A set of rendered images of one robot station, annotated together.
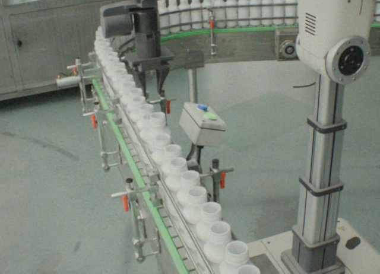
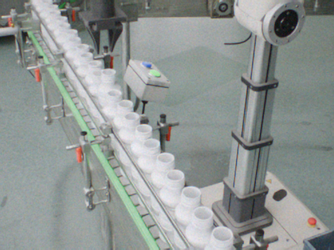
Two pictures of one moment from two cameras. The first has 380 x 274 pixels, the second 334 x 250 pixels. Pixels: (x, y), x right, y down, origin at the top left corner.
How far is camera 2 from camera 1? 0.16 m
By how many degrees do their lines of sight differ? 10
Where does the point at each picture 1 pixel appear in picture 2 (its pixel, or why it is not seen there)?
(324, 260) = (254, 210)
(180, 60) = not seen: hidden behind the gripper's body
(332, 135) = (264, 93)
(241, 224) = not seen: hidden behind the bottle
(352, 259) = (279, 210)
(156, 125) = (108, 81)
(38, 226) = not seen: outside the picture
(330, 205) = (260, 158)
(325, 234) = (255, 186)
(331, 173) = (262, 128)
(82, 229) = (9, 184)
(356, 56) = (291, 19)
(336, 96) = (270, 56)
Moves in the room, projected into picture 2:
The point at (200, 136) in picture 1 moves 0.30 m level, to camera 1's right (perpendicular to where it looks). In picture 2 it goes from (146, 91) to (248, 87)
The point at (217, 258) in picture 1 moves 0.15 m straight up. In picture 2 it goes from (173, 202) to (175, 139)
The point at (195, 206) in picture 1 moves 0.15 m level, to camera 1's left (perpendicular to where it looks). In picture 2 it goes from (150, 156) to (78, 161)
